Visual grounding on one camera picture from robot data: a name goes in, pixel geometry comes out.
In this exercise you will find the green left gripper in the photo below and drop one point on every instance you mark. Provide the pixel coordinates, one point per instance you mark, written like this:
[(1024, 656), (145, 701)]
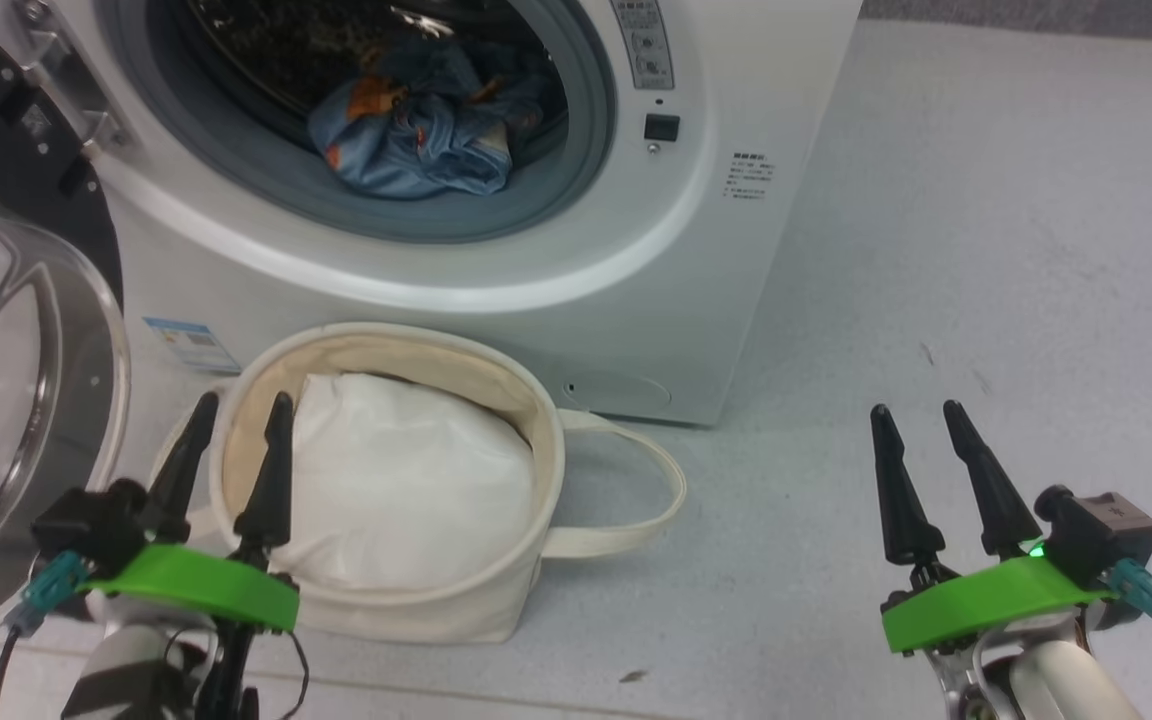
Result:
[(196, 585)]

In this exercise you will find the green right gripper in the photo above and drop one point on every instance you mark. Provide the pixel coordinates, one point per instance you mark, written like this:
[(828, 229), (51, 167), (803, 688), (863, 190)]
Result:
[(986, 605)]

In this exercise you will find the washing machine door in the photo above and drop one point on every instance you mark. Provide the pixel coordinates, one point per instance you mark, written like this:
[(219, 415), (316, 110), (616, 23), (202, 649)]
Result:
[(26, 400)]

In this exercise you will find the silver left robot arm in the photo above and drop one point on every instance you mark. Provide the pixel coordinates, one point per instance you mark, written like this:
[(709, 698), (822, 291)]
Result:
[(126, 670)]

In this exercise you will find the white front-load washing machine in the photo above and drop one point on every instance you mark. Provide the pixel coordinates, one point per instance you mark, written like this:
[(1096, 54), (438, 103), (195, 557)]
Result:
[(656, 300)]

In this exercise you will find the blue energy label sticker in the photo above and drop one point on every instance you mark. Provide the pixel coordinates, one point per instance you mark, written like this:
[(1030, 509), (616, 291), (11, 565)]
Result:
[(191, 344)]

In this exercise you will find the white cloth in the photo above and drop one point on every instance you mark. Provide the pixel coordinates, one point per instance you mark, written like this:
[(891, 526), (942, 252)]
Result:
[(406, 480)]

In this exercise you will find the cream canvas laundry basket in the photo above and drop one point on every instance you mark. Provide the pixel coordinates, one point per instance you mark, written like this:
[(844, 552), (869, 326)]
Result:
[(436, 615)]

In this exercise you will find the small black text label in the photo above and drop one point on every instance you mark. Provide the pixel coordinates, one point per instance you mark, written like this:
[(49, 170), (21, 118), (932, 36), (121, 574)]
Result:
[(748, 176)]

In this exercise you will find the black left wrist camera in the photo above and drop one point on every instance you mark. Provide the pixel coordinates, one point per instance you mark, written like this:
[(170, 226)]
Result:
[(96, 525)]

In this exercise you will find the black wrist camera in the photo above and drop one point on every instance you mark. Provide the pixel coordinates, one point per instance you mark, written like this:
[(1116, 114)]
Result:
[(1101, 530), (96, 525)]

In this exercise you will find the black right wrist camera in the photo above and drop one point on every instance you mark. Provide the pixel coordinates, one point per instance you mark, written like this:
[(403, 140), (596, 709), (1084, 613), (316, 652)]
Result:
[(1101, 530)]

